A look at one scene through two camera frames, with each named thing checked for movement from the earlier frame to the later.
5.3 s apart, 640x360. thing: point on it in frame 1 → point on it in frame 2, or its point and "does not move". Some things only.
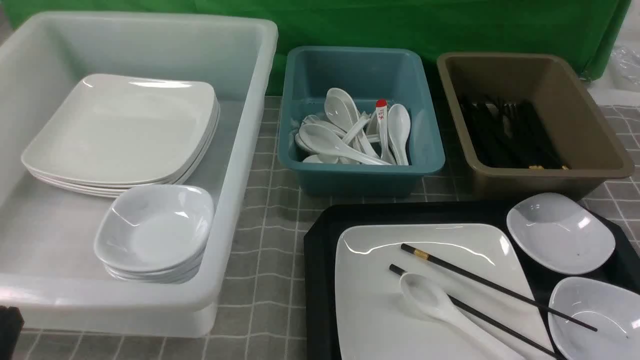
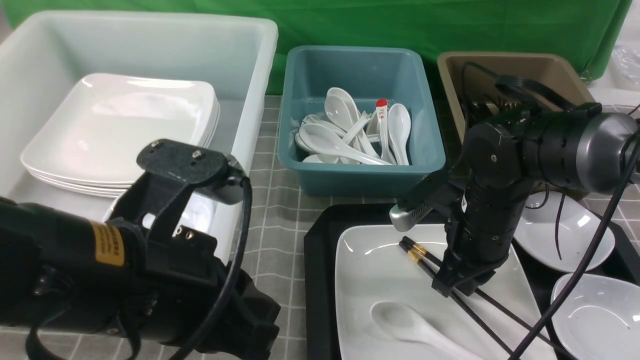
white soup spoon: x=428 y=294 → x=400 y=321
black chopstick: x=490 y=284 → x=568 y=354
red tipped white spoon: x=387 y=156 does not move
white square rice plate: x=376 y=320 does not move
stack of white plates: x=113 y=133 does not move
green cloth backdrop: x=587 y=29 does not move
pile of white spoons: x=347 y=136 does not move
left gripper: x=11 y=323 → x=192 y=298
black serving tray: x=320 y=245 does not move
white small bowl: x=560 y=231 does not move
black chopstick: x=519 y=335 → x=458 y=298
